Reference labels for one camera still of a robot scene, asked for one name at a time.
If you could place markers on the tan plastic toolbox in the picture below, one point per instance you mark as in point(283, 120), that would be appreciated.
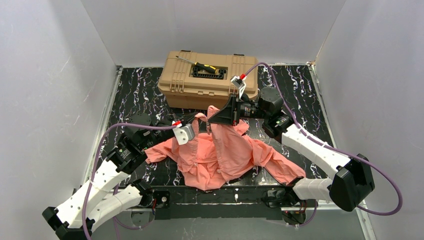
point(186, 92)

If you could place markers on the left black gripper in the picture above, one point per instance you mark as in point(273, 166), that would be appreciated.
point(175, 122)

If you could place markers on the black yellow screwdriver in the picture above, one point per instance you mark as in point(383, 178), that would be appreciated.
point(207, 68)

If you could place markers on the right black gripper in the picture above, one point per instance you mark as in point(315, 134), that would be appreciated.
point(234, 110)

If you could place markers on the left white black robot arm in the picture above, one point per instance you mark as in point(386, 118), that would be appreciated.
point(95, 202)

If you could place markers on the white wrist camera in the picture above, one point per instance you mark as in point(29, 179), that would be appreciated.
point(183, 132)
point(240, 84)

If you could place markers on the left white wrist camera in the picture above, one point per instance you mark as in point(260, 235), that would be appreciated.
point(183, 132)

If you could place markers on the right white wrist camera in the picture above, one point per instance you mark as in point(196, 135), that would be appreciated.
point(240, 84)

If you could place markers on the pink jacket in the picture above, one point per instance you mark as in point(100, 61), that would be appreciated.
point(223, 154)

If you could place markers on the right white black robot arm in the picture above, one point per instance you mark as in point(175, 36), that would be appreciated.
point(348, 180)

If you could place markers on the black toolbox handle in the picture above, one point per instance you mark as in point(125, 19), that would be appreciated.
point(197, 72)

